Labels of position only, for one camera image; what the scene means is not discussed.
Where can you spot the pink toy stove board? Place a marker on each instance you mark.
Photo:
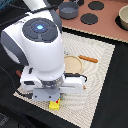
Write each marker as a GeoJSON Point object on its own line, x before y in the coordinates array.
{"type": "Point", "coordinates": [106, 25]}

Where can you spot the white woven placemat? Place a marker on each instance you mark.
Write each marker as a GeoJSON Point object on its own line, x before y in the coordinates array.
{"type": "Point", "coordinates": [79, 109]}

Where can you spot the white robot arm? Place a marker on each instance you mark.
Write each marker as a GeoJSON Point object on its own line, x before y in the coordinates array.
{"type": "Point", "coordinates": [34, 41]}

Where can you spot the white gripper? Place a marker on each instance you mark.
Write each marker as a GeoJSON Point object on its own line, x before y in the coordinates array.
{"type": "Point", "coordinates": [39, 90]}

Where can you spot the yellow butter box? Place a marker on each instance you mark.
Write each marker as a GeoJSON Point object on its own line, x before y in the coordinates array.
{"type": "Point", "coordinates": [54, 105]}

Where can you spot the brown toy sausage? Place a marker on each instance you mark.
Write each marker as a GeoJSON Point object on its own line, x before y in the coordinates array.
{"type": "Point", "coordinates": [18, 72]}

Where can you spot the beige round plate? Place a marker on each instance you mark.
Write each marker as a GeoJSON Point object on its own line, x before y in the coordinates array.
{"type": "Point", "coordinates": [73, 64]}

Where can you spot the beige bowl on stove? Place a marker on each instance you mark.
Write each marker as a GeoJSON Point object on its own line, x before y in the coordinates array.
{"type": "Point", "coordinates": [123, 14]}

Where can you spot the knife with orange handle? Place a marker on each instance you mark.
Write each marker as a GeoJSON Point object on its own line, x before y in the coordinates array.
{"type": "Point", "coordinates": [88, 59]}

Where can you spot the grey pot on stove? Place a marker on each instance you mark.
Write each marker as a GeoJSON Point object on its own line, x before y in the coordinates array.
{"type": "Point", "coordinates": [68, 10]}

